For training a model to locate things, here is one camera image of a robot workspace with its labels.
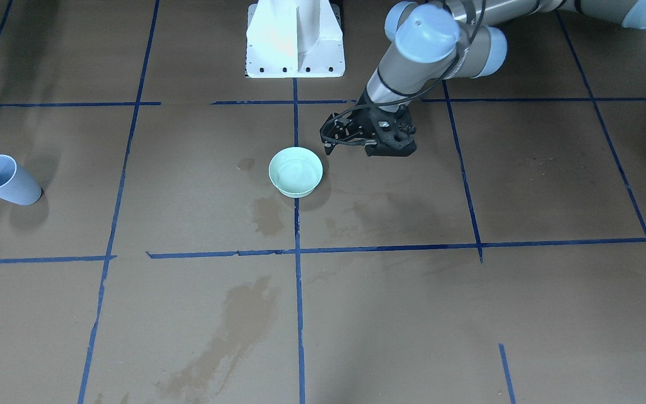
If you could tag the light blue plastic cup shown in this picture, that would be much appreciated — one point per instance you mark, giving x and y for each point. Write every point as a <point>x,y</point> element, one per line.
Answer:
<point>17,185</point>

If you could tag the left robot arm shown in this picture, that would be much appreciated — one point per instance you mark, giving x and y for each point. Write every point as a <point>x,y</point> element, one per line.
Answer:
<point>436,41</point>

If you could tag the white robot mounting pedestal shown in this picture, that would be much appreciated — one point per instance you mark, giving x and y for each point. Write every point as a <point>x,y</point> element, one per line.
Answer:
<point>294,39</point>

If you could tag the mint green bowl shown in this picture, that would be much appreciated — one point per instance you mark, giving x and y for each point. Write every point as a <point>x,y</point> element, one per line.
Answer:
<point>295,172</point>

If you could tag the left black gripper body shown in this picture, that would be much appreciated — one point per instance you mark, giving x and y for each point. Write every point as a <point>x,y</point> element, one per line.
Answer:
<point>361,122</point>

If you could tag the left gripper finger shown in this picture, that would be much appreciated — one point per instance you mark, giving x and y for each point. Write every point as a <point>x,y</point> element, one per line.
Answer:
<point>337,126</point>
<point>331,141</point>

